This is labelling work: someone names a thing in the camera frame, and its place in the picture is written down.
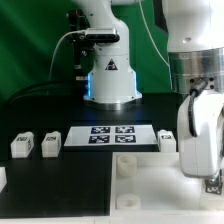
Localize white cable right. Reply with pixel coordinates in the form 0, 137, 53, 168
138, 0, 172, 68

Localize black cables on table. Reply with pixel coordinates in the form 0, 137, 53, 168
0, 79, 84, 111

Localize white block left edge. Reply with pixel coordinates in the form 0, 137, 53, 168
0, 167, 7, 193

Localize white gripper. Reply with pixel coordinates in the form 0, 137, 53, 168
177, 91, 224, 184

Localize white camera cable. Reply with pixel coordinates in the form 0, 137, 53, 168
47, 29, 86, 83

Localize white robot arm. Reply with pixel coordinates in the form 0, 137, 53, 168
72, 0, 224, 179

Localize black rear camera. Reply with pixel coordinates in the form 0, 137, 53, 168
66, 9, 120, 43

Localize white marker sheet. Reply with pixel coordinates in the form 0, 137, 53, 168
64, 125, 157, 147

